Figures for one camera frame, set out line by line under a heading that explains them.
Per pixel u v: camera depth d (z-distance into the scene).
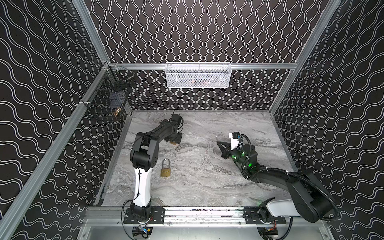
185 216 0.76
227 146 0.77
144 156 0.57
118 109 0.81
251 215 0.73
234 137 0.73
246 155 0.65
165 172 0.88
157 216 0.74
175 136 0.87
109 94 0.98
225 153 0.75
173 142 0.95
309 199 0.43
